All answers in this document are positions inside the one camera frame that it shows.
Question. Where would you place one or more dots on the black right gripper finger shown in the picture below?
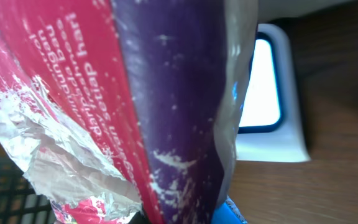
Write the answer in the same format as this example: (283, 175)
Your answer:
(228, 213)

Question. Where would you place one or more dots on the pink purple snack packet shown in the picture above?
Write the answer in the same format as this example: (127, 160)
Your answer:
(125, 109)

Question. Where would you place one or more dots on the white barcode scanner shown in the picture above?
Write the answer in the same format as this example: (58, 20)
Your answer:
(271, 127)

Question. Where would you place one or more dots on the dark grey plastic basket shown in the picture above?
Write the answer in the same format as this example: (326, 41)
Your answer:
(19, 204)

